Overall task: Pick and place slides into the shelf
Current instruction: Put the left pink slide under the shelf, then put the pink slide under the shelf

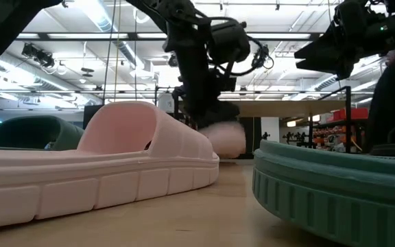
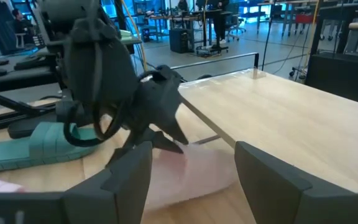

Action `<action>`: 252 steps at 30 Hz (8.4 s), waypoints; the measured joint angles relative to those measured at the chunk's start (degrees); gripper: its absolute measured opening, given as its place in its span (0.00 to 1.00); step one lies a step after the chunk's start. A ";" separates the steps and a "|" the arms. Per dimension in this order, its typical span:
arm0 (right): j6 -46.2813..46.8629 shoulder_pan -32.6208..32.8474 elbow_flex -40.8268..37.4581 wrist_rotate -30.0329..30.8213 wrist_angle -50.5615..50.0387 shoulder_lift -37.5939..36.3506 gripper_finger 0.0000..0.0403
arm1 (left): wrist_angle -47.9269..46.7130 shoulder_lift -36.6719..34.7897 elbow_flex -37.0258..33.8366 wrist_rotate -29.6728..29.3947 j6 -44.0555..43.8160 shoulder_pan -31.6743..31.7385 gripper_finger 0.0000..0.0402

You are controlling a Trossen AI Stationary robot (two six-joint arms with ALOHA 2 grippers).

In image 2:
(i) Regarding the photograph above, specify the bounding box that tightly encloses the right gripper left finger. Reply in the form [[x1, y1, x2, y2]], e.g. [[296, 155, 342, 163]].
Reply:
[[61, 141, 154, 224]]

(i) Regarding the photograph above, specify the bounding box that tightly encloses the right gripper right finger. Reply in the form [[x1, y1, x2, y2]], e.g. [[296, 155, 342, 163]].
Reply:
[[234, 141, 358, 224]]

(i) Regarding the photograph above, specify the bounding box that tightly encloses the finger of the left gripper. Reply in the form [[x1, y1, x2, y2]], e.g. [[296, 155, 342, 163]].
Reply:
[[149, 131, 185, 156], [162, 119, 190, 146]]

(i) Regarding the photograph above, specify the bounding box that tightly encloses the green slide sandal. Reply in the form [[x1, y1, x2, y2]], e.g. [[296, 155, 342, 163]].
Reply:
[[0, 121, 99, 174]]

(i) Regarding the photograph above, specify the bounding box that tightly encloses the black slide sandal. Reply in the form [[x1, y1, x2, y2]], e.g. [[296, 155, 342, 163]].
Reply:
[[7, 119, 59, 140]]

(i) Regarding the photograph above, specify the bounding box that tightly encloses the black computer tower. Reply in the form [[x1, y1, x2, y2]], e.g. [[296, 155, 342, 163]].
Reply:
[[168, 28, 195, 54]]

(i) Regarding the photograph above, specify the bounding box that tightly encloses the person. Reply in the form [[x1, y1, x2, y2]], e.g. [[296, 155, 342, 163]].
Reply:
[[11, 8, 34, 45], [211, 0, 231, 45]]

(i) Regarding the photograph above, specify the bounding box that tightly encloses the black cabinet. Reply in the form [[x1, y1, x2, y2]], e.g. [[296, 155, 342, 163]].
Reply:
[[304, 51, 358, 109]]

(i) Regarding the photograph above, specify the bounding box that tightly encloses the black desk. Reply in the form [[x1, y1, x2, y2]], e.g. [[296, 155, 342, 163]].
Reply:
[[0, 35, 143, 94]]

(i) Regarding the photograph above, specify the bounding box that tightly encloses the yellow cable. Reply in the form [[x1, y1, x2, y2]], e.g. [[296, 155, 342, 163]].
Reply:
[[120, 0, 149, 73]]

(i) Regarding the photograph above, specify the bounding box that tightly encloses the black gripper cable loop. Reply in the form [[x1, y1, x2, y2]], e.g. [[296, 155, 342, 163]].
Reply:
[[61, 101, 127, 148]]

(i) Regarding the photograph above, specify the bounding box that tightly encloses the black metal table frame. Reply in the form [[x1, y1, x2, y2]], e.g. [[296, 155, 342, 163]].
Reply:
[[0, 86, 62, 133]]

